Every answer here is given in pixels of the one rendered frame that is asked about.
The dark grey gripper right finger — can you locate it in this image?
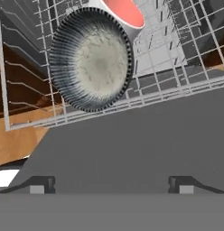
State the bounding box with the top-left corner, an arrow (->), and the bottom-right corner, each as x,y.
168,175 -> 224,195

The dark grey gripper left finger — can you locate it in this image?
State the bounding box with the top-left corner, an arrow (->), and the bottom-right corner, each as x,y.
0,176 -> 56,195

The grey dishwasher door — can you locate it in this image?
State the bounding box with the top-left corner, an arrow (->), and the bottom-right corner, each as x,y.
8,86 -> 224,195

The dark ribbed bowl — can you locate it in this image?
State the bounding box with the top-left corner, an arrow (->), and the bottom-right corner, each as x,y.
49,6 -> 135,114

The white cup with red inside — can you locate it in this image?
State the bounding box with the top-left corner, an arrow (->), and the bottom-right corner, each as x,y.
85,0 -> 146,46

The grey wire dishwasher rack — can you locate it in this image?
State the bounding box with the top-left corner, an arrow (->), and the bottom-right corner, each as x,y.
0,0 -> 224,132

